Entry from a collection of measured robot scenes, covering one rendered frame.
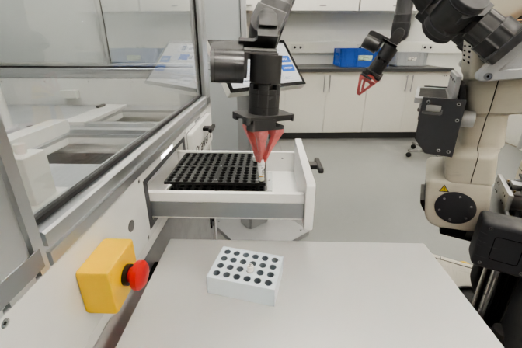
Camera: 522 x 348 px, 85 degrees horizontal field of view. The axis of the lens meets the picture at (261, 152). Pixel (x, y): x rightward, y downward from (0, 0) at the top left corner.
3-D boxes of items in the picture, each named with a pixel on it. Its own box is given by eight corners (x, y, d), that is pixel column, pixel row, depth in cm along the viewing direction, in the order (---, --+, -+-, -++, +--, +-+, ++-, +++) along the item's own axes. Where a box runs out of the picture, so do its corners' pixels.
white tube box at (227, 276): (283, 271, 57) (283, 255, 55) (274, 307, 49) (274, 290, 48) (224, 260, 60) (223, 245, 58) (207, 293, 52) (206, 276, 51)
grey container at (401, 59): (414, 64, 397) (416, 51, 391) (426, 66, 368) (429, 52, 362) (385, 64, 396) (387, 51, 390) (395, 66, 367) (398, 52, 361)
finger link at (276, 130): (234, 158, 58) (234, 113, 55) (264, 154, 62) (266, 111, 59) (249, 171, 53) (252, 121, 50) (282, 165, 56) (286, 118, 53)
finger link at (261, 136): (240, 158, 59) (241, 113, 56) (269, 153, 62) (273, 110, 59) (256, 169, 53) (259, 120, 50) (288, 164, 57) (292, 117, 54)
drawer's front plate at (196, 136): (212, 138, 117) (210, 112, 113) (195, 168, 90) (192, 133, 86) (208, 138, 117) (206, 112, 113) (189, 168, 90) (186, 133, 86)
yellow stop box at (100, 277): (144, 275, 45) (137, 237, 43) (122, 315, 39) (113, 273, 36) (112, 274, 46) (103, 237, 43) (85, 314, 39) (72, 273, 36)
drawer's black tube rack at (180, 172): (266, 175, 81) (266, 153, 78) (265, 208, 64) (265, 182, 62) (187, 173, 81) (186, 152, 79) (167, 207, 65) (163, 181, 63)
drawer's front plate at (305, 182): (298, 172, 86) (301, 137, 83) (312, 231, 59) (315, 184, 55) (293, 172, 86) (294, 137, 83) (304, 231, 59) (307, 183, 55)
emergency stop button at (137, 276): (153, 275, 43) (149, 253, 42) (142, 297, 40) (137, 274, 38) (133, 274, 43) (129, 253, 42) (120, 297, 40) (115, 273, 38)
